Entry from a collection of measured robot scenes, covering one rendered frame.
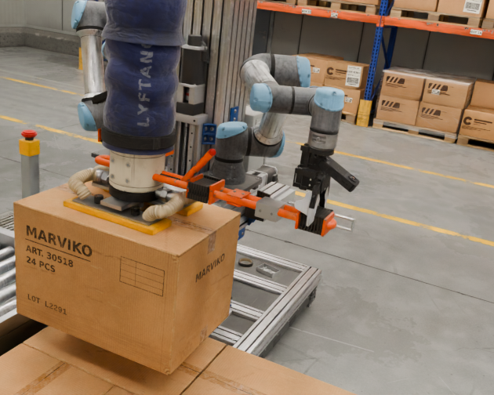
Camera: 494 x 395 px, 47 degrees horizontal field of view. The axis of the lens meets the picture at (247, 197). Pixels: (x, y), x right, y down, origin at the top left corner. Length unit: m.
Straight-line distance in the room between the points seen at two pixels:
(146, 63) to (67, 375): 1.02
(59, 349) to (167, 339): 0.53
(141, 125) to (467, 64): 8.54
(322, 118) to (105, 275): 0.79
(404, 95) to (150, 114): 7.22
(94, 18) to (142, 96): 0.91
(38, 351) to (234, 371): 0.67
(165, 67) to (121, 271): 0.60
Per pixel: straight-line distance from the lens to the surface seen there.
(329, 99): 1.45
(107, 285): 1.76
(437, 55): 9.97
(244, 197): 1.62
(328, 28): 10.37
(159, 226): 1.69
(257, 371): 2.04
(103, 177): 1.89
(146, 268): 1.64
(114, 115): 1.70
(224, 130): 2.21
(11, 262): 2.70
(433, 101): 8.65
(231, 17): 2.38
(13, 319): 2.21
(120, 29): 1.65
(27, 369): 2.05
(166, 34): 1.65
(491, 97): 9.10
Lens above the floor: 1.77
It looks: 20 degrees down
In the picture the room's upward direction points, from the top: 7 degrees clockwise
